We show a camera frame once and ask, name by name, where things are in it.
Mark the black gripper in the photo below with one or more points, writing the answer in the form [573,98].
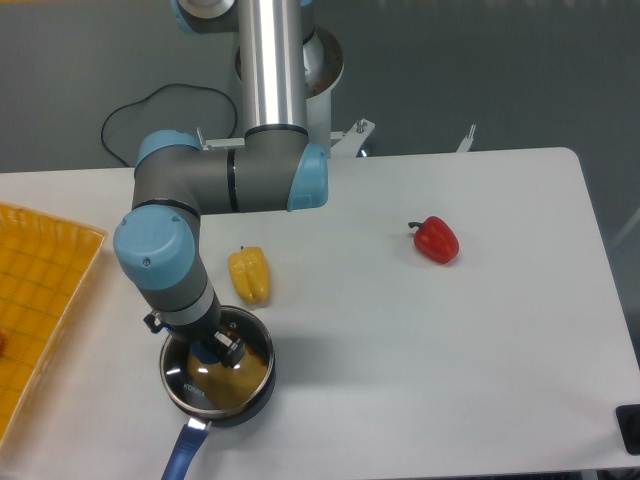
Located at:
[229,347]

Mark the glass pot lid blue knob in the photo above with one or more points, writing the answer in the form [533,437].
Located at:
[182,390]

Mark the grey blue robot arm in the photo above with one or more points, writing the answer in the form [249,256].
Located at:
[177,181]

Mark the yellow bell pepper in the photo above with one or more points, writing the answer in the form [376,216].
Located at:
[250,274]

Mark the yellow plastic basket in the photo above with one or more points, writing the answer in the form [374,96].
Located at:
[45,261]

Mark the red bell pepper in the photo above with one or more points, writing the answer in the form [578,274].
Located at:
[434,239]

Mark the black object table corner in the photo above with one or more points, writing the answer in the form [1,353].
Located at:
[628,418]

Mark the dark pot blue handle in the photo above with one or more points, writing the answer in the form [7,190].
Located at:
[191,437]

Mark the white metal bracket left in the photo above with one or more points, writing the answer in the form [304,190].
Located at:
[218,144]

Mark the white bracket right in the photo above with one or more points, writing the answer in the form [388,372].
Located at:
[467,141]

